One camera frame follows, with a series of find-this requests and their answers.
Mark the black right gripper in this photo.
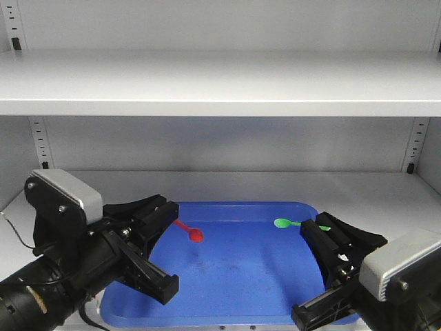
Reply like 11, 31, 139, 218
291, 212, 387, 330

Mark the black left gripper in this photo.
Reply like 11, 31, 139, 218
32, 194, 179, 305

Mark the red plastic spoon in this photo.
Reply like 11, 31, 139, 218
173, 219, 204, 243

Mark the green plastic spoon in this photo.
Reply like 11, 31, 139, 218
274, 218, 331, 232

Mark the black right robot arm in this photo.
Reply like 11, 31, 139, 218
291, 212, 440, 330

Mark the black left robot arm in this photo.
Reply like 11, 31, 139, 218
1, 194, 179, 330

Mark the white cabinet shelf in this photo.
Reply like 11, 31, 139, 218
1, 50, 440, 117

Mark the blue plastic tray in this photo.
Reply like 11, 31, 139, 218
101, 202, 324, 328

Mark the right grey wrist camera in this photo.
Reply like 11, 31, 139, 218
359, 228, 440, 302

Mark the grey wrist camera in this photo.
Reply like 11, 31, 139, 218
25, 169, 103, 255
359, 228, 440, 302

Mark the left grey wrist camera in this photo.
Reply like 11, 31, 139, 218
25, 169, 103, 255

